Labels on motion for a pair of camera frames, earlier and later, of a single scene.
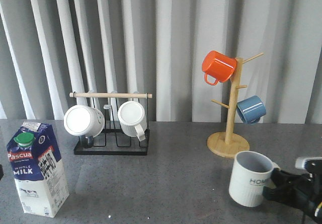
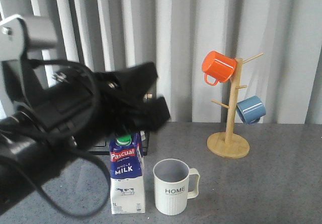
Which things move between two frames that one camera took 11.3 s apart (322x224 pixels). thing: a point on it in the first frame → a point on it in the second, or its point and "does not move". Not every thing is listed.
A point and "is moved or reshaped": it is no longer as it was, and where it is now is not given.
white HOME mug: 251,171 → 171,178
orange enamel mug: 219,66 does not move
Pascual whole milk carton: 38,169 is moved or reshaped
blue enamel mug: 251,109 does not move
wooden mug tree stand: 229,144 does not move
